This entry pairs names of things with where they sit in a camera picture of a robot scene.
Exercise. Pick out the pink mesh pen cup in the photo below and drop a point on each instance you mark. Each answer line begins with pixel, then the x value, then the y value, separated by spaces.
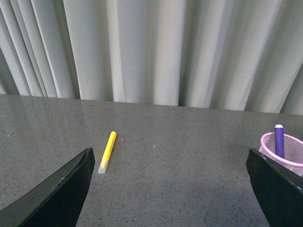
pixel 288 156

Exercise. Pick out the purple highlighter pen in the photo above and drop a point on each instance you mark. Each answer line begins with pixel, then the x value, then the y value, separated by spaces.
pixel 279 141

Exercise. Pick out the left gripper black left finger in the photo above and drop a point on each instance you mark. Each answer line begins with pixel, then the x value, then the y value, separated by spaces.
pixel 58 200

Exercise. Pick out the yellow highlighter pen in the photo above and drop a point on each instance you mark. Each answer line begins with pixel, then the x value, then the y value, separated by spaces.
pixel 107 153

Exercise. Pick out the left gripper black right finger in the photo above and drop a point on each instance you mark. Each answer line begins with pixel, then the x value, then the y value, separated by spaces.
pixel 282 210

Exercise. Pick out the grey pleated curtain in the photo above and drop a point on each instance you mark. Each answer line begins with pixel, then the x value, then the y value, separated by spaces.
pixel 244 55

